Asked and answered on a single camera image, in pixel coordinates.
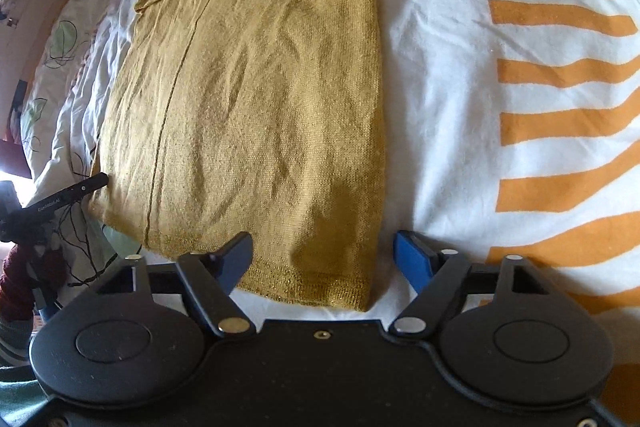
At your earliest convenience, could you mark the white leaf-print duvet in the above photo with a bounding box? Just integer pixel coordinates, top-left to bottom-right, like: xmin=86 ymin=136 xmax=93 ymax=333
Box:
xmin=10 ymin=0 xmax=640 ymax=427

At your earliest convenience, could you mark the person's green garment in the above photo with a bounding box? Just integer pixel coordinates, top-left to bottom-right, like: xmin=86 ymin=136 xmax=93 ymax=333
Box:
xmin=0 ymin=319 xmax=48 ymax=427

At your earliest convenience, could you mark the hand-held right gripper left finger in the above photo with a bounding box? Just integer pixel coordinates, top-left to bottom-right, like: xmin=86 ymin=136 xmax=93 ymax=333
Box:
xmin=75 ymin=232 xmax=254 ymax=339

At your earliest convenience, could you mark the mustard yellow knit sweater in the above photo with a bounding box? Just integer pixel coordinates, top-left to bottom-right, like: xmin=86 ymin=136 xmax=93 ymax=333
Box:
xmin=89 ymin=0 xmax=392 ymax=313

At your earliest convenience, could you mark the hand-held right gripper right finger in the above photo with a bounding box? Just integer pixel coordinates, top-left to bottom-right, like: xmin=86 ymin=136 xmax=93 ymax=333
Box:
xmin=390 ymin=231 xmax=566 ymax=339

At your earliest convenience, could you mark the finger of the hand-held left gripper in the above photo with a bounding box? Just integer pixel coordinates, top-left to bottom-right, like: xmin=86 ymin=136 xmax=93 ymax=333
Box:
xmin=65 ymin=172 xmax=110 ymax=204

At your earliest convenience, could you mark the dark red object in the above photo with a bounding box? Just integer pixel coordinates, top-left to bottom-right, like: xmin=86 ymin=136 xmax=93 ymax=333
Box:
xmin=0 ymin=142 xmax=32 ymax=180

